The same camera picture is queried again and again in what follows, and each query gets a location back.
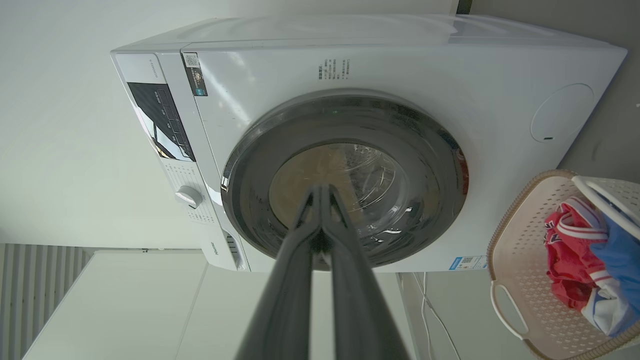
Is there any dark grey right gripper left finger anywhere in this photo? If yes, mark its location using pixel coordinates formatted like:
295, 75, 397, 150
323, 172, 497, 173
235, 185, 324, 360

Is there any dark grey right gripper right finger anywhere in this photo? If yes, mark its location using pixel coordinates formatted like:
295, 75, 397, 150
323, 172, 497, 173
322, 185, 411, 360

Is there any glass washer door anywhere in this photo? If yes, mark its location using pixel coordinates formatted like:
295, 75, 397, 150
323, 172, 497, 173
221, 90, 470, 271

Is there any white front-load washing machine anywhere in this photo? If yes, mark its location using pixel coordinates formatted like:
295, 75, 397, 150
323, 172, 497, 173
111, 14, 628, 273

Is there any blue energy label sticker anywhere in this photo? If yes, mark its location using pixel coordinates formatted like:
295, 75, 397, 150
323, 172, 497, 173
448, 255, 488, 271

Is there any white round control knob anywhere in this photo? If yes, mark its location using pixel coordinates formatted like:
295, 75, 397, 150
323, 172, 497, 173
175, 185, 205, 210

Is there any white cabinet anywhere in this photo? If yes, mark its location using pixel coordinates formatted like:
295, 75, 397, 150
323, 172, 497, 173
22, 250, 417, 360

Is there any beige perforated laundry basket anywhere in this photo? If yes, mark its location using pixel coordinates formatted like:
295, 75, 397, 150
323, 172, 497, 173
487, 169, 640, 360

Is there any red jersey garment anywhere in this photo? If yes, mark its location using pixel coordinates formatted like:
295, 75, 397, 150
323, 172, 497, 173
544, 197, 609, 312

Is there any black glossy display panel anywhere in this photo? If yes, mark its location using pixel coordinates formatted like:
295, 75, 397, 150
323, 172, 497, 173
127, 82, 196, 162

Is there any black label sticker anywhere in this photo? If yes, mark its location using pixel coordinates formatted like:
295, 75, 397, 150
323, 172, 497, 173
182, 52, 209, 97

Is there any white garment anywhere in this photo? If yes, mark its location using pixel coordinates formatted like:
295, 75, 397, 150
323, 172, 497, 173
581, 284, 640, 337

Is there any white ribbed radiator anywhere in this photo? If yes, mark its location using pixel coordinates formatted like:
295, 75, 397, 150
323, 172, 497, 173
0, 243, 94, 360

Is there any blue garment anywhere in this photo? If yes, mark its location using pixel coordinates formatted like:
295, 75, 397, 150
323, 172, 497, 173
590, 214, 640, 302

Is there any round white filter cover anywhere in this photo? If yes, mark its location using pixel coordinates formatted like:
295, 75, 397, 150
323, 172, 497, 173
530, 83, 596, 144

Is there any thin white cable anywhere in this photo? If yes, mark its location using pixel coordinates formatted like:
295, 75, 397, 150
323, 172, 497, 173
419, 272, 462, 360

